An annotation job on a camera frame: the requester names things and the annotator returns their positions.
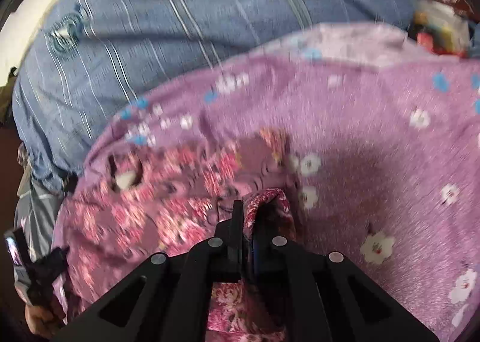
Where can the colourful snack packets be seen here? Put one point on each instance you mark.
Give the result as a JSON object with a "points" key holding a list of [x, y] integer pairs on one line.
{"points": [[437, 28]]}

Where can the blue plaid quilt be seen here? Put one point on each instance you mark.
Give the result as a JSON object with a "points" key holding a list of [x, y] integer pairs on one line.
{"points": [[91, 58]]}

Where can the person's left hand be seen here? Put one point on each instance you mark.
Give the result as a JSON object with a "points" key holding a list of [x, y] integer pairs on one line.
{"points": [[45, 321]]}

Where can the light purple flowered blanket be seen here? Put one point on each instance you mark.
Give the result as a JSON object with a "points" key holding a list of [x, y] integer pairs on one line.
{"points": [[384, 144]]}

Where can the olive green cloth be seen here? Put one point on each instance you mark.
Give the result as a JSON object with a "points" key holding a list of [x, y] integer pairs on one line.
{"points": [[6, 97]]}

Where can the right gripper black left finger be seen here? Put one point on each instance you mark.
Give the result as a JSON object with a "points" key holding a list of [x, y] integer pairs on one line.
{"points": [[165, 298]]}

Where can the dark purple floral garment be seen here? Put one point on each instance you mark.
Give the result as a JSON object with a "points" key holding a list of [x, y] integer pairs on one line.
{"points": [[168, 200]]}

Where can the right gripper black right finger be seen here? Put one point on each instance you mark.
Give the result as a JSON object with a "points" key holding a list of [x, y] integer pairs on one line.
{"points": [[323, 297]]}

